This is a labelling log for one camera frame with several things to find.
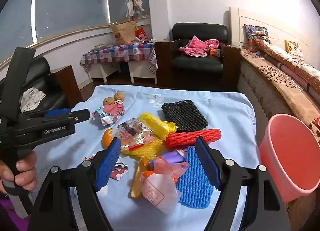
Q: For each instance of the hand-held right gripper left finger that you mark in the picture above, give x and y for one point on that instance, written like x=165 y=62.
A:
x=107 y=163

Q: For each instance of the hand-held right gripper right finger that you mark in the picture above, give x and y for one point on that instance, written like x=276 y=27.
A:
x=207 y=163

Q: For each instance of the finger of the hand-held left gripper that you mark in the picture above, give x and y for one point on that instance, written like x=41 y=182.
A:
x=80 y=115
x=56 y=112

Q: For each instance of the pink paper wrapper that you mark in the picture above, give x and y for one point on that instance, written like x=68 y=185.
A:
x=110 y=113

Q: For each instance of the black foam net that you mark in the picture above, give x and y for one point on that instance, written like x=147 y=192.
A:
x=185 y=116

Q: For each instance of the pink plastic bucket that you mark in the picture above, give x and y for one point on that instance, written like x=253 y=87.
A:
x=287 y=151

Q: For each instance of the person's left hand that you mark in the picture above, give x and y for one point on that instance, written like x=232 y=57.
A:
x=26 y=171

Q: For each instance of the torn red white wrapper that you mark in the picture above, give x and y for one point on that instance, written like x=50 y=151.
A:
x=120 y=173

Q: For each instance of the white crumpled cloth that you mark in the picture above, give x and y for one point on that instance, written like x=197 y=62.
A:
x=32 y=97

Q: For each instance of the red foam net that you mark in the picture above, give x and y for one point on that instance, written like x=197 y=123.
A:
x=192 y=137

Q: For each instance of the blue foam net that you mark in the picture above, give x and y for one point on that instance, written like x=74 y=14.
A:
x=192 y=191

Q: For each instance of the yellow fruit peel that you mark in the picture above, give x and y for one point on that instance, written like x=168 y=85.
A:
x=137 y=183

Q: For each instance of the purple plastic bag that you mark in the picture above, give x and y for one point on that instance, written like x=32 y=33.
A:
x=170 y=157

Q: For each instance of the clear plastic package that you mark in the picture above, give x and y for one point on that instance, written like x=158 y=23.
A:
x=132 y=132

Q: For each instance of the light blue cloth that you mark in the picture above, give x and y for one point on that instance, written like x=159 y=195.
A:
x=220 y=121

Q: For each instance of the black leather armchair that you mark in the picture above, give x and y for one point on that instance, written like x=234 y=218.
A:
x=40 y=71
x=197 y=63

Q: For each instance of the pink translucent plastic bag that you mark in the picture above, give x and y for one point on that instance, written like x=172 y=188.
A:
x=160 y=191

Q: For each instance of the yellow rolled foam net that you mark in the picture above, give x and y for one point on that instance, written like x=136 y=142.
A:
x=152 y=123

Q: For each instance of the table with checkered cloth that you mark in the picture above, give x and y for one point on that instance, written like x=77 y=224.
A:
x=117 y=52

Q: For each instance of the white side table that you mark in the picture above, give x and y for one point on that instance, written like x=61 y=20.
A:
x=142 y=71

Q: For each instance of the beige mattress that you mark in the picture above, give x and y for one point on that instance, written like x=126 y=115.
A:
x=255 y=98

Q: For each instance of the diamond-patterned cloth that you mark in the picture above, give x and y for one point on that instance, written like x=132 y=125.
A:
x=153 y=61

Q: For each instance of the brown paper bag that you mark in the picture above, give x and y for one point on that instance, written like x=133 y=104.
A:
x=123 y=32

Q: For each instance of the bed with brown blanket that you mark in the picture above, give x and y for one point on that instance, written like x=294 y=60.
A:
x=275 y=88

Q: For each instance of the red gift bag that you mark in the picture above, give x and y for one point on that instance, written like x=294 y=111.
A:
x=141 y=33

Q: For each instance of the large window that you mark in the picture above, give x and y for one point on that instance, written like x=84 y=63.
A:
x=70 y=3

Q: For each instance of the small orange box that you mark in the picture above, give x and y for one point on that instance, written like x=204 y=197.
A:
x=215 y=51

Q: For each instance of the pink garment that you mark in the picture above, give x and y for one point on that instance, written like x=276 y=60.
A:
x=197 y=46

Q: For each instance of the pink rolled mat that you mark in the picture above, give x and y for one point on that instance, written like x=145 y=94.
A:
x=287 y=71

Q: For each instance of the wooden coat rack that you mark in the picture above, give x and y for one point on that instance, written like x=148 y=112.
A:
x=132 y=3

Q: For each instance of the orange dotted quilt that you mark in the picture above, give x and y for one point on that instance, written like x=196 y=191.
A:
x=300 y=68

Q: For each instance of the colourful patterned pillow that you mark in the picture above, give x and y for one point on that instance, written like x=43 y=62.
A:
x=256 y=33

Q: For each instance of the yellow flowered pillow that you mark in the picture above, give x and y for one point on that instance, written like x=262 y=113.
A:
x=293 y=47

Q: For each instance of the white wooden bed frame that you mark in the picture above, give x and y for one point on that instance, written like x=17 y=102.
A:
x=240 y=18

